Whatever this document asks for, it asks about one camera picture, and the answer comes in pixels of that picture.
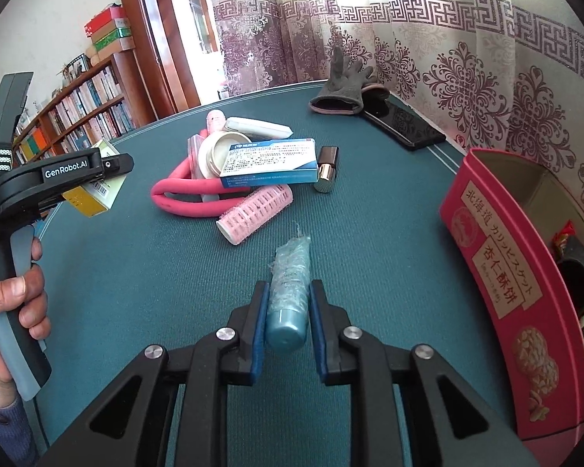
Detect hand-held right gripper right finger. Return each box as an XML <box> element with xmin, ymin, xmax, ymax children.
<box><xmin>309</xmin><ymin>279</ymin><xmax>541</xmax><ymax>467</ymax></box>

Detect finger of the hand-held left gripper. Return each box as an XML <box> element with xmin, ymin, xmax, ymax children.
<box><xmin>80</xmin><ymin>153</ymin><xmax>135</xmax><ymax>190</ymax></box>

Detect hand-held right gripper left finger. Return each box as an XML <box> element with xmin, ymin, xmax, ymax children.
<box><xmin>36</xmin><ymin>279</ymin><xmax>273</xmax><ymax>467</ymax></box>

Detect blue cosmetic tube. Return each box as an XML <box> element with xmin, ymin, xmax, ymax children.
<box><xmin>265</xmin><ymin>224</ymin><xmax>313</xmax><ymax>351</ymax></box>

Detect green yellow small box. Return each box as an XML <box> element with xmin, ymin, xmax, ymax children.
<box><xmin>62</xmin><ymin>139</ymin><xmax>127</xmax><ymax>216</ymax></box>

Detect pink foam curler rod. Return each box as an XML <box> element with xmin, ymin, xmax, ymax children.
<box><xmin>151</xmin><ymin>129</ymin><xmax>293</xmax><ymax>218</ymax></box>

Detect white cream jar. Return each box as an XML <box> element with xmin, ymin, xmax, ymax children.
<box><xmin>197</xmin><ymin>131</ymin><xmax>246</xmax><ymax>179</ymax></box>

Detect large pink hair roller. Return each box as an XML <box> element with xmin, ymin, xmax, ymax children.
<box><xmin>216</xmin><ymin>184</ymin><xmax>294</xmax><ymax>245</ymax></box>

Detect white soft packet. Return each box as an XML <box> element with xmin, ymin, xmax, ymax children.
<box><xmin>225</xmin><ymin>117</ymin><xmax>293</xmax><ymax>141</ymax></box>

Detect white blue medicine box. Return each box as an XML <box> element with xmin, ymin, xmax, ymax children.
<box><xmin>219</xmin><ymin>139</ymin><xmax>319</xmax><ymax>190</ymax></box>

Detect brown gold lipstick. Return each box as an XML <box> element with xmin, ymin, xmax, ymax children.
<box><xmin>314</xmin><ymin>146</ymin><xmax>340</xmax><ymax>194</ymax></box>

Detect red biscuit box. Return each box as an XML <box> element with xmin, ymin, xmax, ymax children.
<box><xmin>439</xmin><ymin>147</ymin><xmax>584</xmax><ymax>467</ymax></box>

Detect person's left forearm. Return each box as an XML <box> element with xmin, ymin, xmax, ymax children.
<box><xmin>0</xmin><ymin>395</ymin><xmax>36</xmax><ymax>467</ymax></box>

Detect person's left hand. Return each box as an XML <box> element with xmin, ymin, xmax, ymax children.
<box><xmin>0</xmin><ymin>238</ymin><xmax>52</xmax><ymax>407</ymax></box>

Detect wooden bookshelf with books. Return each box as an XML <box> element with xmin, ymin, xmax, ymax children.
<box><xmin>10</xmin><ymin>51</ymin><xmax>157</xmax><ymax>166</ymax></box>

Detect beige cardboard box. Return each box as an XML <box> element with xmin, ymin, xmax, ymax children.
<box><xmin>92</xmin><ymin>38</ymin><xmax>137</xmax><ymax>58</ymax></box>

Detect green cardboard box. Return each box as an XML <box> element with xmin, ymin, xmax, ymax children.
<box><xmin>90</xmin><ymin>26</ymin><xmax>132</xmax><ymax>46</ymax></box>

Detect red cardboard box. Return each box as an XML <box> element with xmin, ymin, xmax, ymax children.
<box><xmin>84</xmin><ymin>7</ymin><xmax>127</xmax><ymax>36</ymax></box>

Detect black smartphone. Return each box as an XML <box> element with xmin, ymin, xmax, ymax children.
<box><xmin>360</xmin><ymin>100</ymin><xmax>447</xmax><ymax>151</ymax></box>

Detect red candy wrapper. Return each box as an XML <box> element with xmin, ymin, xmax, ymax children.
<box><xmin>552</xmin><ymin>221</ymin><xmax>578</xmax><ymax>255</ymax></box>

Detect black case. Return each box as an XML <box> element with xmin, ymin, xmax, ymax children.
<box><xmin>557</xmin><ymin>236</ymin><xmax>584</xmax><ymax>313</ymax></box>

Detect patterned lace curtain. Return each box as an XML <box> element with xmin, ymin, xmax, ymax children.
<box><xmin>214</xmin><ymin>0</ymin><xmax>584</xmax><ymax>273</ymax></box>

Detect picture frame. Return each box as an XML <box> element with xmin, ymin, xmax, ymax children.
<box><xmin>61</xmin><ymin>53</ymin><xmax>91</xmax><ymax>83</ymax></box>

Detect wooden door frame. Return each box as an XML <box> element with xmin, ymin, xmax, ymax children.
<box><xmin>114</xmin><ymin>0</ymin><xmax>222</xmax><ymax>127</ymax></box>

